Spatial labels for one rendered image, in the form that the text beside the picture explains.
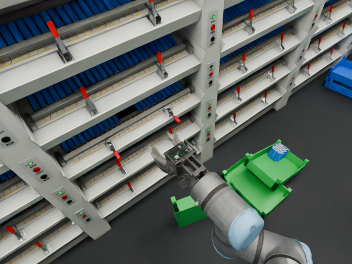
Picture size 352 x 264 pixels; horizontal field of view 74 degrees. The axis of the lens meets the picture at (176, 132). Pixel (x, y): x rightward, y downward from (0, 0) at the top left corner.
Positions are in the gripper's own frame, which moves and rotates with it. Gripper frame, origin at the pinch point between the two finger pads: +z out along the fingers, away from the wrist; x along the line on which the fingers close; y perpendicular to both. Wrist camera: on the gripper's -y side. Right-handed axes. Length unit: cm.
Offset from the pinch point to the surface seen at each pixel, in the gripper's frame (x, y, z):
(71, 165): 27.0, -9.3, 19.7
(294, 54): -100, -20, 18
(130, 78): -4.2, 10.9, 21.9
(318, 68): -141, -49, 19
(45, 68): 17.8, 28.0, 16.8
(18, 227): 55, -27, 23
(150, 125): -5.2, -10.3, 17.9
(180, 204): -1.7, -44.0, -1.8
